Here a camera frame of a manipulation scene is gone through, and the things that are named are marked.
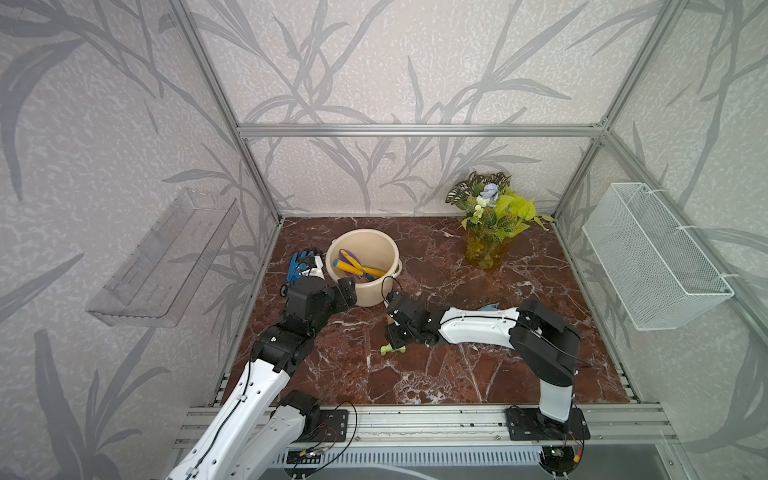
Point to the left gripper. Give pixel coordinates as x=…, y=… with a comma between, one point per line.
x=342, y=294

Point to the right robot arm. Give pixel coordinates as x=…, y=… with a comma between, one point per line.
x=547, y=343

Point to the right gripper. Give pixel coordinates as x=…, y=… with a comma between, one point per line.
x=390, y=336

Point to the artificial plant in vase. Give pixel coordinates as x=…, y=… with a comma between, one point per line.
x=494, y=215

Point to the purple toy trowel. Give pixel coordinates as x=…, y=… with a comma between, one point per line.
x=346, y=256

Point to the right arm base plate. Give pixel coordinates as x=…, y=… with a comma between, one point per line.
x=529, y=424

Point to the clear plastic wall shelf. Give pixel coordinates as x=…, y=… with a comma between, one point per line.
x=157, y=282

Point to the white wire mesh basket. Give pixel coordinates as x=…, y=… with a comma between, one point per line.
x=661, y=275

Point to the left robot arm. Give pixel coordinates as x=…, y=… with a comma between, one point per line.
x=231, y=447

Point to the blue gardening glove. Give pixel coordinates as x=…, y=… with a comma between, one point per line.
x=295, y=270

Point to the aluminium mounting rail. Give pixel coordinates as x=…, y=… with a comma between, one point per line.
x=485, y=424

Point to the teal pink spray bottle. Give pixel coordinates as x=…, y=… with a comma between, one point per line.
x=489, y=306

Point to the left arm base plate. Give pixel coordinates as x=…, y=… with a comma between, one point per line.
x=326, y=426

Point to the green wooden-handled toy rake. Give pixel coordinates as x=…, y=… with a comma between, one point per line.
x=395, y=341

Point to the yellow toy shovel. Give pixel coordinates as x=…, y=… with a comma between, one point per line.
x=356, y=271

